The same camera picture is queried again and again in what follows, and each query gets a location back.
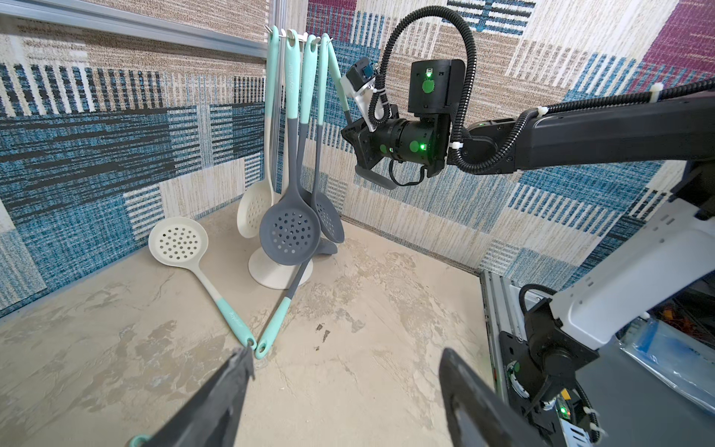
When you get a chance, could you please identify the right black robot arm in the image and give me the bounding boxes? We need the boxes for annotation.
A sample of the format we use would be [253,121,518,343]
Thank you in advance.
[338,60,714,445]

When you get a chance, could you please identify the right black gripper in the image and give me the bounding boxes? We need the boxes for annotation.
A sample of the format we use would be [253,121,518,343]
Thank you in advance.
[341,117,394,171]

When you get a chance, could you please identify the grey skimmer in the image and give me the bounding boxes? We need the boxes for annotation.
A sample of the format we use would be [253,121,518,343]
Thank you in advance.
[309,32,346,245]
[259,29,323,267]
[296,35,320,204]
[253,237,339,361]
[328,43,397,190]

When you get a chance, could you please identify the grey skimmer by white stand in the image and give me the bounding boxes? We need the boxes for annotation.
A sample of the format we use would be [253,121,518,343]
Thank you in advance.
[253,237,339,361]

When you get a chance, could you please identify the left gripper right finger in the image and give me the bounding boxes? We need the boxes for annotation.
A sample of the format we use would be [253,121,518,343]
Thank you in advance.
[439,348,545,447]

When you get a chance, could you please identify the white utensil rack stand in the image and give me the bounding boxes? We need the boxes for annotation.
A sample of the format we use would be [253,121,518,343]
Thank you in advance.
[248,27,336,292]

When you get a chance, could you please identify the white skimmer front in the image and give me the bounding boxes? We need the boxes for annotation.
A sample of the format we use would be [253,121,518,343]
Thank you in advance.
[128,435,151,447]

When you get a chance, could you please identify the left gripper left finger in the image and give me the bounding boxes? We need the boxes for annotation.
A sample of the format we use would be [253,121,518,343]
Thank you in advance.
[142,348,254,446]

